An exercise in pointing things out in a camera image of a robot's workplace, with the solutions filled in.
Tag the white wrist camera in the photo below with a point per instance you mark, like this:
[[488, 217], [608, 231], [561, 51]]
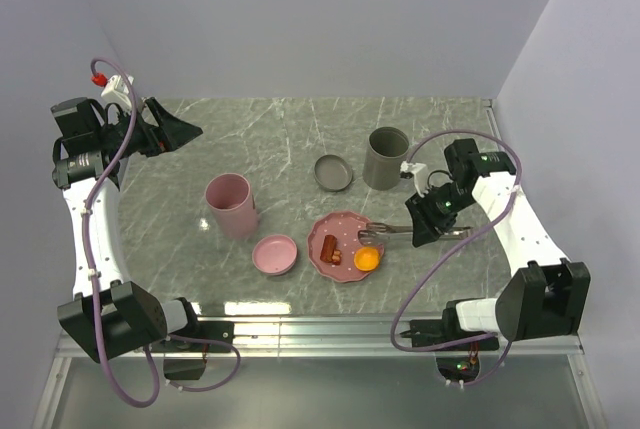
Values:
[[114, 90], [418, 173]]

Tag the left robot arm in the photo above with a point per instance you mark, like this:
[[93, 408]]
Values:
[[108, 312]]

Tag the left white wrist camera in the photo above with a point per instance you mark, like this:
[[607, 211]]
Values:
[[114, 90]]

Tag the metal food tongs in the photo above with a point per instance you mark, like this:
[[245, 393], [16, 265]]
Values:
[[376, 234]]

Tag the grey cylindrical container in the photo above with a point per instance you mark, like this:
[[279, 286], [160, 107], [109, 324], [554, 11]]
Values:
[[387, 148]]

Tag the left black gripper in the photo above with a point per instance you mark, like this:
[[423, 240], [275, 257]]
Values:
[[176, 132]]

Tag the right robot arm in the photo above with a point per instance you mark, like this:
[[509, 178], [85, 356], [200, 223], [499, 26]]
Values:
[[546, 294]]

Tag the pink container lid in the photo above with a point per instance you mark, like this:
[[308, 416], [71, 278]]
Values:
[[275, 255]]

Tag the grey container lid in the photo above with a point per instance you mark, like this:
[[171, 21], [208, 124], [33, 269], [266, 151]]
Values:
[[332, 173]]

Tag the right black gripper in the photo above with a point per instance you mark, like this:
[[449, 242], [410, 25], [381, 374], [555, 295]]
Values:
[[425, 220]]

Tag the brown sausage piece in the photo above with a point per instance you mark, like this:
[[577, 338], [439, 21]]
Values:
[[330, 243]]

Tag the pink cylindrical container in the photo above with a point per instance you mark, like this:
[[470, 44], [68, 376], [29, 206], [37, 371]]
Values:
[[231, 201]]

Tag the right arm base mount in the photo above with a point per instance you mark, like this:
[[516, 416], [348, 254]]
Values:
[[448, 336]]

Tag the small bacon piece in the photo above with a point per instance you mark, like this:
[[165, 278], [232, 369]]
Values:
[[335, 258]]

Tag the orange fruit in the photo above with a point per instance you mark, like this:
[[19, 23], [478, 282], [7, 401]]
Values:
[[367, 259]]

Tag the aluminium mounting rail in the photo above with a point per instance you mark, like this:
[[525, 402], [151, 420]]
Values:
[[338, 372]]

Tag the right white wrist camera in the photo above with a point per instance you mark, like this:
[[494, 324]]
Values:
[[418, 173]]

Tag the pink dotted plate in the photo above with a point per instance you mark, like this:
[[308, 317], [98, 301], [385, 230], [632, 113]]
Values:
[[344, 225]]

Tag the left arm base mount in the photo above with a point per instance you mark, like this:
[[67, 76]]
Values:
[[187, 357]]

